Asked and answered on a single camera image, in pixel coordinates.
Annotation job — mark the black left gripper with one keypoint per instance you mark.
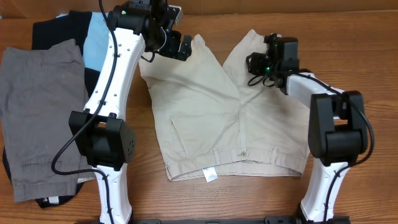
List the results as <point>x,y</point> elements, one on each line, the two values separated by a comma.
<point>171,50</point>

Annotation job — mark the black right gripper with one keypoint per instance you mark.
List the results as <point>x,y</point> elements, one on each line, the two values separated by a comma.
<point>254,65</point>

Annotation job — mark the beige khaki shorts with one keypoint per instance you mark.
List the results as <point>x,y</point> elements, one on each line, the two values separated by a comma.
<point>207,116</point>

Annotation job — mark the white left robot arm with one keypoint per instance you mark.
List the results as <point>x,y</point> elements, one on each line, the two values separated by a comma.
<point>100,130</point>

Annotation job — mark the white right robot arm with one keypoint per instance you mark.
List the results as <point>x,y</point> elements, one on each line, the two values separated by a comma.
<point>338,130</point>

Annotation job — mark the grey shorts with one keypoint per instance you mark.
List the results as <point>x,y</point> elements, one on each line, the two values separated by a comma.
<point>39,90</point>

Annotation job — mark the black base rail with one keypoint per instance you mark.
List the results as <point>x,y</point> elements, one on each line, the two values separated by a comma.
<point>217,220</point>

